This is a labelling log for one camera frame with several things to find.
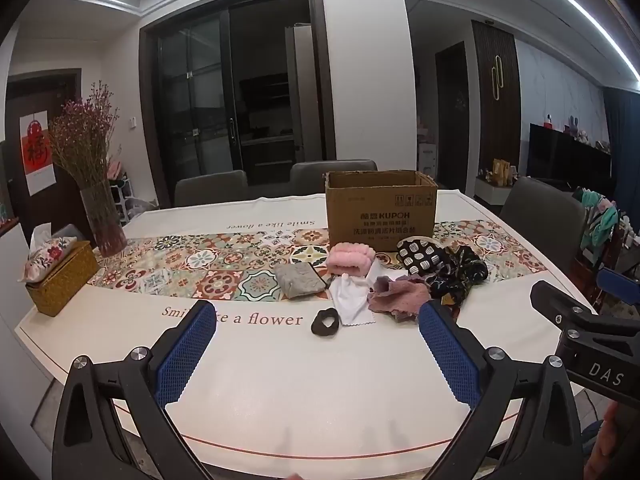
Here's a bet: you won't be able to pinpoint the black white patterned pouch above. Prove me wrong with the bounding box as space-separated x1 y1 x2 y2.
396 236 451 277

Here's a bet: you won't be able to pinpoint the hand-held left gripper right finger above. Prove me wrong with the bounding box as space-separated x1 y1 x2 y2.
418 301 584 480

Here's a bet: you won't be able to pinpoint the white television cabinet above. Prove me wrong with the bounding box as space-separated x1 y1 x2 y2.
474 177 516 206

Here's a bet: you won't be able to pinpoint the red wall calendar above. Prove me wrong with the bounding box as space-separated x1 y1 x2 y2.
19 112 54 196

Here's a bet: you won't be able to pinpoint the mauve knitted cloth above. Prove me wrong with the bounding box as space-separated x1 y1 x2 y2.
367 277 432 322

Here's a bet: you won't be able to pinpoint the dried pink flowers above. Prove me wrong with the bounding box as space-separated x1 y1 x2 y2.
47 80 122 192

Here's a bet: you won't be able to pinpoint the slatted panel with gold handle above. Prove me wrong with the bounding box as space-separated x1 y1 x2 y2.
471 20 521 181

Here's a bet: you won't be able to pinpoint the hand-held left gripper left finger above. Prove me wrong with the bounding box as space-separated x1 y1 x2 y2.
51 300 218 480

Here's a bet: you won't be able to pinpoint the black scrunchie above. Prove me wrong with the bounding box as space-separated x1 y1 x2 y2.
311 308 341 336

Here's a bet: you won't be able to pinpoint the vase with dried flowers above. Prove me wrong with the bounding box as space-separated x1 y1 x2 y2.
5 67 83 241

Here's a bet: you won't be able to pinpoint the grey dining chair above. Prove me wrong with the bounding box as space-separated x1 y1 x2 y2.
500 176 588 275
174 170 250 208
290 160 378 196

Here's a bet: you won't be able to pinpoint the dark hallway door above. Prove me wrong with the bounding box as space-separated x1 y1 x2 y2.
435 42 476 193

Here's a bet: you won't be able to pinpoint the ceiling light strip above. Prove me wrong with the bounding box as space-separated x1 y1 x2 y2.
510 0 640 83

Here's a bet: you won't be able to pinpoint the chair draped with clothes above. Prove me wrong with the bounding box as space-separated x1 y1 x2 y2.
574 187 640 311

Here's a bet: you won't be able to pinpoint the floral tissue cover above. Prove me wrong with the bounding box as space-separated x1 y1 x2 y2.
19 225 78 283

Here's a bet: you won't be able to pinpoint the black television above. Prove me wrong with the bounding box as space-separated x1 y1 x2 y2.
529 122 613 193

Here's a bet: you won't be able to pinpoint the dark glass sliding door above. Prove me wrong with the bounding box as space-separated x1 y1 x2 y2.
139 0 337 208

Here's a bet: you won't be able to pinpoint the grey branch-print cloth pouch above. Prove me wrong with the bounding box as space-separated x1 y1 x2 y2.
274 262 327 302

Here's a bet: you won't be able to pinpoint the person's right hand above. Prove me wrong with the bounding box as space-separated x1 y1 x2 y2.
585 402 633 476

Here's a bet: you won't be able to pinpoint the black floral scarf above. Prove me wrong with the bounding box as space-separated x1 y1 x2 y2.
427 245 489 307

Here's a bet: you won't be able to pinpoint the white shoe rack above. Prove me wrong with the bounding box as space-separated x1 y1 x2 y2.
106 172 137 226

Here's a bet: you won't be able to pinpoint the brown cardboard box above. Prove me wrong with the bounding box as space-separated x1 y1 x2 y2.
324 170 439 253

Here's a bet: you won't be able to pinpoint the white cloth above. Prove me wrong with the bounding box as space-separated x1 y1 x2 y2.
327 274 383 327

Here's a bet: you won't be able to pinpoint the plush toys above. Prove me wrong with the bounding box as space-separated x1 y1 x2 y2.
567 115 590 142

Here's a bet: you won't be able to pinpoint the yellow woven tissue box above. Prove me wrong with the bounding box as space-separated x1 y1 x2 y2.
25 240 100 318

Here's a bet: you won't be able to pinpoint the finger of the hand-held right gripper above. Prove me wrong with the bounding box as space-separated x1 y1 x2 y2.
597 266 640 307
530 281 640 343

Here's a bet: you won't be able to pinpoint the pink fluffy towel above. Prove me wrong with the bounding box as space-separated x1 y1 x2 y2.
326 242 377 279

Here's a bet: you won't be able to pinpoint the glass vase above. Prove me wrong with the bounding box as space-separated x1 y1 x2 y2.
80 180 129 257

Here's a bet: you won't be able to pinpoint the dark blue curtain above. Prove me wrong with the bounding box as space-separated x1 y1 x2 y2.
602 87 640 201

